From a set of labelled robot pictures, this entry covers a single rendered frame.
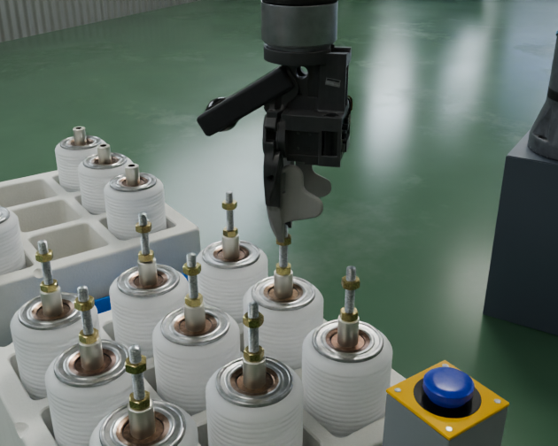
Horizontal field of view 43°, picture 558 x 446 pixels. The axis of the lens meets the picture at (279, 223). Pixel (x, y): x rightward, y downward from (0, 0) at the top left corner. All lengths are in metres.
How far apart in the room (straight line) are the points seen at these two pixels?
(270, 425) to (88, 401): 0.18
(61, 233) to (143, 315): 0.40
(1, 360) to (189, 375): 0.25
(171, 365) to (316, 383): 0.15
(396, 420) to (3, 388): 0.46
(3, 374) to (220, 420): 0.30
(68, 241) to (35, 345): 0.43
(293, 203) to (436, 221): 0.91
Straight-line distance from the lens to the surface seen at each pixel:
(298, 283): 0.85
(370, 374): 0.74
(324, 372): 0.73
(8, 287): 1.08
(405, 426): 0.60
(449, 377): 0.60
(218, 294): 0.90
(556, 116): 1.19
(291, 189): 0.74
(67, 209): 1.31
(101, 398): 0.72
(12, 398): 0.85
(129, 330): 0.87
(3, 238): 1.08
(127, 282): 0.88
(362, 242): 1.52
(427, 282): 1.39
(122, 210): 1.14
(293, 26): 0.69
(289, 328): 0.81
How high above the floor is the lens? 0.69
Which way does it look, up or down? 26 degrees down
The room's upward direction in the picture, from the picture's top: straight up
